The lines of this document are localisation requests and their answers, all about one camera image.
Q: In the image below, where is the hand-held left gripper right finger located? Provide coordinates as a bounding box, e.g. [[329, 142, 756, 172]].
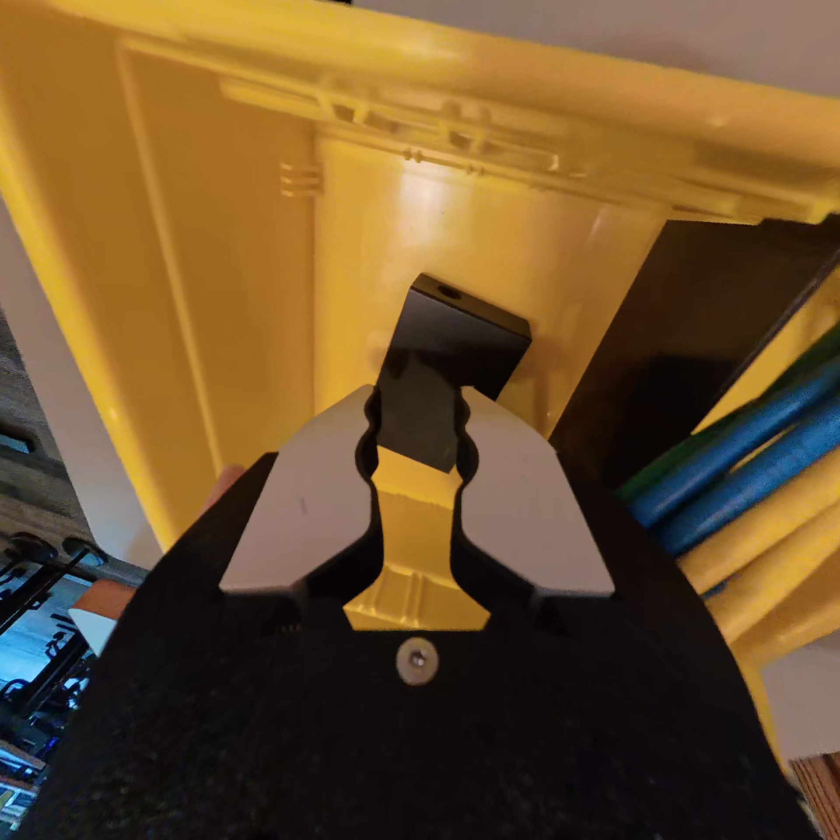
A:
[[452, 386, 616, 615]]

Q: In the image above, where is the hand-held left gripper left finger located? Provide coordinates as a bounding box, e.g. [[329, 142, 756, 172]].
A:
[[220, 385, 384, 615]]

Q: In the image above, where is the black ethernet port box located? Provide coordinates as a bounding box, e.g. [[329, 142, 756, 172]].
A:
[[374, 273, 533, 475]]

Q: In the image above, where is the yellow plastic bin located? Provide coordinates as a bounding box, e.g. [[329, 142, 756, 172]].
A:
[[0, 0, 840, 632]]

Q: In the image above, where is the black divider panel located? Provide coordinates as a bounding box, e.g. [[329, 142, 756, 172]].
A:
[[550, 220, 840, 492]]

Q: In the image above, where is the orange and white block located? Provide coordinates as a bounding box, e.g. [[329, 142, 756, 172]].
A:
[[67, 581, 137, 657]]

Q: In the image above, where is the black metal stand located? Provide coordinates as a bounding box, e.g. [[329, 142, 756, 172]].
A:
[[0, 530, 109, 634]]

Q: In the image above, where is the blue cable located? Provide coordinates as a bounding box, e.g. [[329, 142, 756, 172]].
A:
[[656, 407, 840, 559], [626, 357, 840, 529]]

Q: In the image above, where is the yellow cable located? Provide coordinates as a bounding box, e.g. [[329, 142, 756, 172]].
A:
[[705, 525, 840, 647], [677, 453, 840, 595]]

